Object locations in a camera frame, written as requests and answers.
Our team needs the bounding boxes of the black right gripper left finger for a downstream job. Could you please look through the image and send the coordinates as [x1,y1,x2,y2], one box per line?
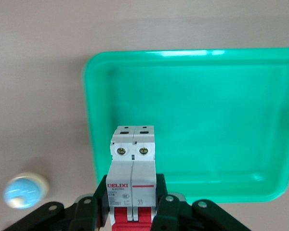
[3,173,112,231]

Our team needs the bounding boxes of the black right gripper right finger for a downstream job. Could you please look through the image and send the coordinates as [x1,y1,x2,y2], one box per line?
[151,173,252,231]

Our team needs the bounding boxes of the white red circuit breaker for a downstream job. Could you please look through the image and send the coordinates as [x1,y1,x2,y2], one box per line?
[105,125,158,227]

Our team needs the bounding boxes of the blue dome push button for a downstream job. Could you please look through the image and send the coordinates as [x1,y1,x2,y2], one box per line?
[2,171,51,209]

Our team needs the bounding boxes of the green plastic tray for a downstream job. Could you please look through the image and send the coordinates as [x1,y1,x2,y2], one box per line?
[81,47,289,203]

